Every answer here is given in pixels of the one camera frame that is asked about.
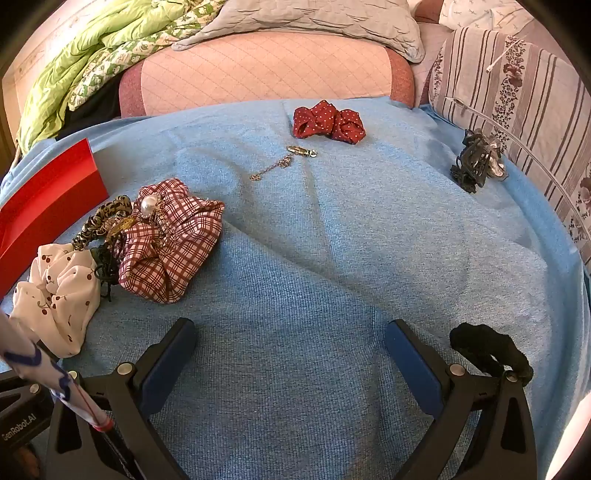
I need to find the gold chain necklace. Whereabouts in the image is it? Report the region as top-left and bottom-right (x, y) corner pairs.
(249, 145), (320, 182)

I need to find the leopard print hair tie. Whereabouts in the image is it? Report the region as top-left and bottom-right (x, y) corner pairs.
(71, 195), (136, 252)

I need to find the white cherry print scrunchie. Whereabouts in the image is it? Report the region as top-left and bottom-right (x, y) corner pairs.
(9, 242), (103, 359)

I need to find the blue blanket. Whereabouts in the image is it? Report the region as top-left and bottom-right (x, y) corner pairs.
(0, 97), (591, 480)

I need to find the striped floral pillow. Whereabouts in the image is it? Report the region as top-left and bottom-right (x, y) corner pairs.
(427, 26), (591, 271)

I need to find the grey quilted pillow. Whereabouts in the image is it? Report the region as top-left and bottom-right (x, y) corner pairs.
(172, 0), (426, 64)

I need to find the red polka dot scrunchie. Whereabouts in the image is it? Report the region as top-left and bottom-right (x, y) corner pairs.
(292, 99), (367, 145)

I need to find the white patterned pillow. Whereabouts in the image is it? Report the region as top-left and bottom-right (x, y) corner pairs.
(438, 0), (539, 34)

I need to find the black cloth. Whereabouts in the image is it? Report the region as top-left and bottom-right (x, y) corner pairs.
(55, 82), (124, 139)

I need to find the red plaid scrunchie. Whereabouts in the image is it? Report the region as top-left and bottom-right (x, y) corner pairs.
(117, 178), (226, 304)

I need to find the red box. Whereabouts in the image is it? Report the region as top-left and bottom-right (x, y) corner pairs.
(0, 138), (110, 298)

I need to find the green quilt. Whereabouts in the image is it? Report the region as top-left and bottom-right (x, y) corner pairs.
(16, 0), (228, 152)

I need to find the pink quilted cushion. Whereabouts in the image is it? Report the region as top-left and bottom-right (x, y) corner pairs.
(119, 33), (415, 119)

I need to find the black hair clip silver flower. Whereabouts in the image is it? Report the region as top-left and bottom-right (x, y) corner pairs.
(450, 129), (509, 195)

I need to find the round gold pendant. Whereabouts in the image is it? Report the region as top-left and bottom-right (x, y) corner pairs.
(108, 218), (136, 241)

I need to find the thin black hair tie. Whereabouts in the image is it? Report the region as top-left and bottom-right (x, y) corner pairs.
(91, 231), (126, 303)

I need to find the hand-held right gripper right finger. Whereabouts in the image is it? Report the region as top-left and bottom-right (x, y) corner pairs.
(385, 318), (539, 480)

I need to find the black scrunchie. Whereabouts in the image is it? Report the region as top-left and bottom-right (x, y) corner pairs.
(449, 323), (534, 385)

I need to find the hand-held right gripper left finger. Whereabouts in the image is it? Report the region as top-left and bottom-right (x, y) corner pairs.
(44, 318), (199, 480)

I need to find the white sleeved cable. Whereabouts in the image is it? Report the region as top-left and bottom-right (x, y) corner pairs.
(0, 311), (139, 480)

